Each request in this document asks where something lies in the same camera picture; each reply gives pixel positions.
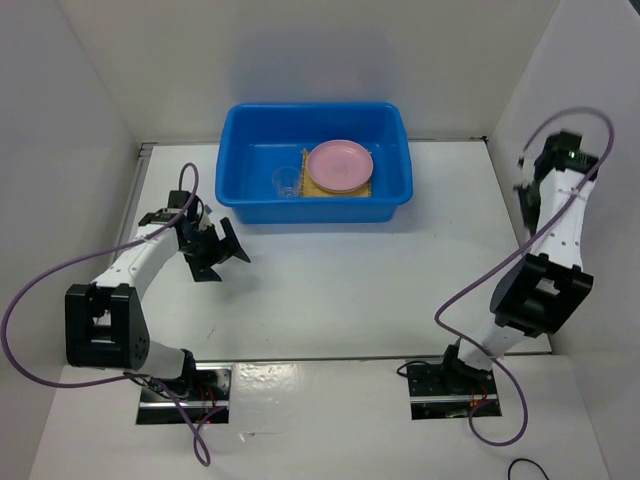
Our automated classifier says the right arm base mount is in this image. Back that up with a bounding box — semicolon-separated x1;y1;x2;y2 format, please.
396;359;502;421

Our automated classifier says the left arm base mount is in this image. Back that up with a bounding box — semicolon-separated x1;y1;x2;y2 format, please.
135;362;233;426

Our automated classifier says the clear plastic cup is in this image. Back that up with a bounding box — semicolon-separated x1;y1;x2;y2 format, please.
272;166;302;199

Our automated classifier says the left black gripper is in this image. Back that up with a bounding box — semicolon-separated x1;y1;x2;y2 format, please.
180;217;249;282

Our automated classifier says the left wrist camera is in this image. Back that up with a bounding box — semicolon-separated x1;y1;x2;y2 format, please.
197;201;212;231

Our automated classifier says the pink plastic plate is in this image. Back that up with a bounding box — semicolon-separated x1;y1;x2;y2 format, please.
306;139;374;194

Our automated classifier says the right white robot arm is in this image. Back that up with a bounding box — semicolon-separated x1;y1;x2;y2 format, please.
438;130;598;393

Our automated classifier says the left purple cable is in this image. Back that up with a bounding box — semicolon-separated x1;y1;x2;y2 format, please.
2;163;229;468

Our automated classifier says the black cable loop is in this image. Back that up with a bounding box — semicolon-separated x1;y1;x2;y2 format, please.
508;457;551;480

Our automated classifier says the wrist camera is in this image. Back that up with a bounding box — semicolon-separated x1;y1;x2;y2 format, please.
197;201;212;231
517;155;535;186

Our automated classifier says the woven bamboo mat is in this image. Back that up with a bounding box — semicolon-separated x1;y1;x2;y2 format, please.
300;149;372;198

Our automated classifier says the orange plastic plate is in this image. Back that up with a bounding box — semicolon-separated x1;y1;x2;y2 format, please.
308;181;371;197

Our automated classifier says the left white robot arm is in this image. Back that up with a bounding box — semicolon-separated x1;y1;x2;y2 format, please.
65;190;250;400

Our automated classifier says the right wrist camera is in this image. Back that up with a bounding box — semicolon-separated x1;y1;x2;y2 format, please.
517;155;535;186

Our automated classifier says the blue plastic bin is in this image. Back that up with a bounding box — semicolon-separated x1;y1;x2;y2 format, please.
215;102;413;224

